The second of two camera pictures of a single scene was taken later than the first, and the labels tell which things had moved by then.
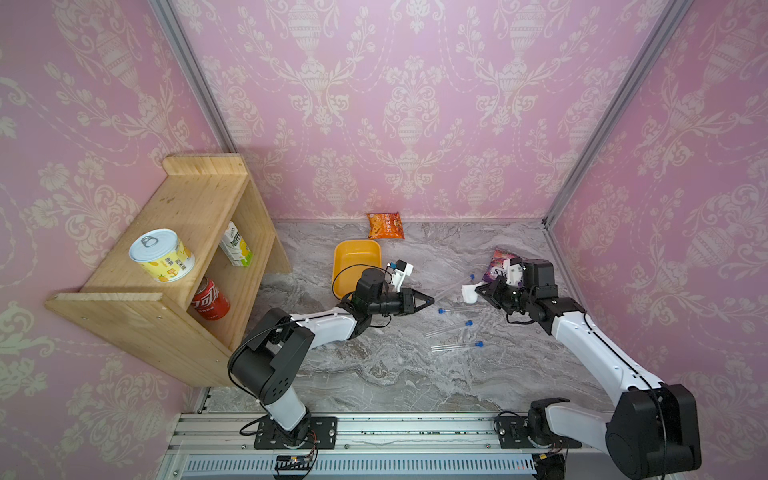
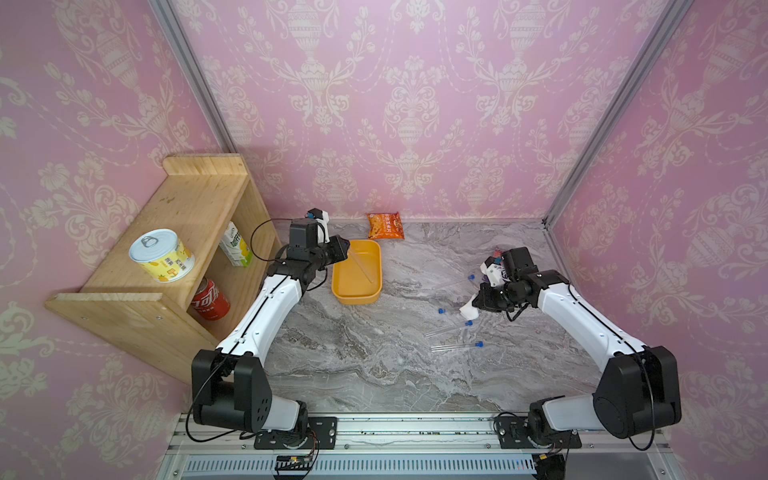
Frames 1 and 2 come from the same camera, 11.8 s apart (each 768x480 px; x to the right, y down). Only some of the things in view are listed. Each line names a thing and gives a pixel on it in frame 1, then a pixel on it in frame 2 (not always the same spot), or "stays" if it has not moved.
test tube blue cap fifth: x=446 y=347 stays
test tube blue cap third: x=468 y=323 stays
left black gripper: x=407 y=303 -> x=338 y=243
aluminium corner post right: x=671 y=16 stays
